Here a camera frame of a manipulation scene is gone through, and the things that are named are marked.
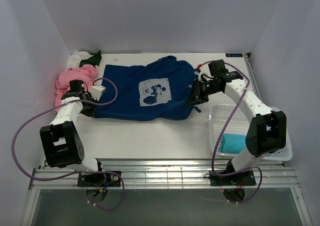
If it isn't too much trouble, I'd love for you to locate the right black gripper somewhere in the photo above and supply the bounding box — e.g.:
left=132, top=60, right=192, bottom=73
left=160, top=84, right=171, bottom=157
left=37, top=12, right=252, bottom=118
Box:
left=184, top=79, right=221, bottom=107

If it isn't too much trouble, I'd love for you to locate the navy blue printed t-shirt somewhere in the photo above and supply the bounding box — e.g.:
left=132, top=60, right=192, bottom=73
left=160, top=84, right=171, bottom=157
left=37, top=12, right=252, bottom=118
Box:
left=94, top=56, right=196, bottom=121

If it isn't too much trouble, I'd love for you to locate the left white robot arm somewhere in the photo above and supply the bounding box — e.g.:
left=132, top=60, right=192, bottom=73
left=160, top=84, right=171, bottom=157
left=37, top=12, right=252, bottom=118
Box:
left=40, top=80, right=106, bottom=186

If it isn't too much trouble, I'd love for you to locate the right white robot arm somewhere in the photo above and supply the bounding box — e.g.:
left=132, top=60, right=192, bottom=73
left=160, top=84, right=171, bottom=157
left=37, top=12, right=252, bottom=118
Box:
left=185, top=60, right=287, bottom=184

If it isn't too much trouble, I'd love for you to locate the pink t-shirt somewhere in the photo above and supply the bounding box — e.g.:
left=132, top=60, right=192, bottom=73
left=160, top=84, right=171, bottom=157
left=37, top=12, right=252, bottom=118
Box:
left=54, top=64, right=100, bottom=111

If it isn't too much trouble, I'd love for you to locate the dark green t-shirt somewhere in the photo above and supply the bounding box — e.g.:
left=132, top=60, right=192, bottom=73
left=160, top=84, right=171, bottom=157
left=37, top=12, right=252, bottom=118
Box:
left=79, top=50, right=102, bottom=68

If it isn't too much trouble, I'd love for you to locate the white t-shirt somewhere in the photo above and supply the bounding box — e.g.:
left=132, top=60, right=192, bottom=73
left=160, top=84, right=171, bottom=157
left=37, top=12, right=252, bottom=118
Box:
left=66, top=51, right=91, bottom=69

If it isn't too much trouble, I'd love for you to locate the rolled turquoise t-shirt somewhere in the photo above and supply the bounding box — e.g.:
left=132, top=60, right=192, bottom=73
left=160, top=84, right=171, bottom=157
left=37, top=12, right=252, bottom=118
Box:
left=220, top=133, right=246, bottom=154

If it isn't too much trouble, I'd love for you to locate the blue label sticker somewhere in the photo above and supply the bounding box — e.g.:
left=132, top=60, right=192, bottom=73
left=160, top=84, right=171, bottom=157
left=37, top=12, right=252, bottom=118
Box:
left=225, top=53, right=243, bottom=58

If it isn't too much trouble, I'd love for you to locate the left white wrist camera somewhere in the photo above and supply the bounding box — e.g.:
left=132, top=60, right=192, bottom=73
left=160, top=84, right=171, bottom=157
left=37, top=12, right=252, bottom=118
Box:
left=89, top=85, right=106, bottom=101

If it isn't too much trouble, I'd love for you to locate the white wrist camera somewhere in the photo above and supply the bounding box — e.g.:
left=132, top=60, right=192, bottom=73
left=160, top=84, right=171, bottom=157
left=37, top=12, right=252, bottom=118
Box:
left=89, top=85, right=106, bottom=101
left=194, top=64, right=208, bottom=77

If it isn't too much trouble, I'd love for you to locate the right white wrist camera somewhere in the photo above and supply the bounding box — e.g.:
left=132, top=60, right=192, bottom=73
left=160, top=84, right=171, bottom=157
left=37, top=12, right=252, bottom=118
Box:
left=194, top=64, right=208, bottom=77

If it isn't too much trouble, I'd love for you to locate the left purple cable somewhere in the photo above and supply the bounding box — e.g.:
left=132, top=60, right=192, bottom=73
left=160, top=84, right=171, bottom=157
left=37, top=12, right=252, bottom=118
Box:
left=11, top=77, right=126, bottom=211

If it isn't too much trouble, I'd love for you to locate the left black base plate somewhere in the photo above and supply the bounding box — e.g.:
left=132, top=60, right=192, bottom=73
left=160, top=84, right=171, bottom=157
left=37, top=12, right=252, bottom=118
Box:
left=76, top=171, right=122, bottom=187

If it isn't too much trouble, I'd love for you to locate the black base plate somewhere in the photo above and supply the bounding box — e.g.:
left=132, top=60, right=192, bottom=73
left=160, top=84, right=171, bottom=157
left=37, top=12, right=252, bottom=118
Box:
left=76, top=171, right=122, bottom=187
left=204, top=170, right=256, bottom=186

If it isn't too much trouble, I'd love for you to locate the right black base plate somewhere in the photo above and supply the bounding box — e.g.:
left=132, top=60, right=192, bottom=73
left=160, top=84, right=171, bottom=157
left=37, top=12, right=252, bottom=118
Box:
left=204, top=170, right=256, bottom=186

